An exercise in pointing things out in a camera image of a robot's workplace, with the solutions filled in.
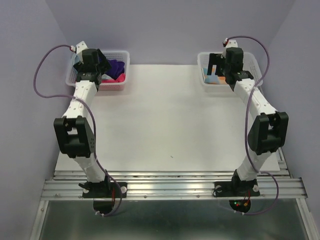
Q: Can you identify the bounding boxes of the light blue dotted towel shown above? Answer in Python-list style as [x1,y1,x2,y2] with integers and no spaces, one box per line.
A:
[73,54,83,71]

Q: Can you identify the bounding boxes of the orange dotted towel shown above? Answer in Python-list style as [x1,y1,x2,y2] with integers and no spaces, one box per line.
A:
[202,66,227,85]

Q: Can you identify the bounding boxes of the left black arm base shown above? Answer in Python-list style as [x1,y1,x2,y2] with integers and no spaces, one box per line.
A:
[78,181,128,217]

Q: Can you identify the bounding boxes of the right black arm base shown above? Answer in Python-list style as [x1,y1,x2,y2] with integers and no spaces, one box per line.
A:
[212,180,261,214]

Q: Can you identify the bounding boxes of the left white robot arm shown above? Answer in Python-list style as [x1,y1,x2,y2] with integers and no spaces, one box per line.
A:
[53,48,111,197]

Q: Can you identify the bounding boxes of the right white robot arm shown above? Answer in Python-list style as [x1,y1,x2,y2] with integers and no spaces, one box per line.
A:
[207,47,289,195]

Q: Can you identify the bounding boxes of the right white plastic basket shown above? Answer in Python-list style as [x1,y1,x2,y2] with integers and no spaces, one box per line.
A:
[197,52,262,95]

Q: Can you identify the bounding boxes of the white plastic basket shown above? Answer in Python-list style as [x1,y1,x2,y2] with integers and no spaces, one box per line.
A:
[65,50,130,91]
[197,52,262,95]

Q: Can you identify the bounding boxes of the purple towel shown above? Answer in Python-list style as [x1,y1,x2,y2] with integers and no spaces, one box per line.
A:
[104,59,125,80]

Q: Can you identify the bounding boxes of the left white plastic basket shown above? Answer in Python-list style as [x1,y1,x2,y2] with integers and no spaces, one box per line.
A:
[65,50,130,91]

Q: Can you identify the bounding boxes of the pink towel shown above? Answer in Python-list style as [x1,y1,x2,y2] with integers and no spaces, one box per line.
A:
[101,73,126,84]

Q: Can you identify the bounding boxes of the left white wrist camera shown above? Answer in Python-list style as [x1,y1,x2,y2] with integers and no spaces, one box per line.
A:
[70,41,88,62]

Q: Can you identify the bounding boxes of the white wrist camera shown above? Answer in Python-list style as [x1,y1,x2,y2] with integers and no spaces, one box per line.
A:
[222,38,238,49]
[70,41,88,62]

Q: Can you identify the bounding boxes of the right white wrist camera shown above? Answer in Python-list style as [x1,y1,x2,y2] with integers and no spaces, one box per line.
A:
[222,38,238,49]

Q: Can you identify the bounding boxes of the aluminium mounting rail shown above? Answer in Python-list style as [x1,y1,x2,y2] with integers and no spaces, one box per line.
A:
[40,170,308,201]

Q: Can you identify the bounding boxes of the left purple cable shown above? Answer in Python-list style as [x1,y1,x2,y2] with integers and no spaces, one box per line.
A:
[33,44,123,218]

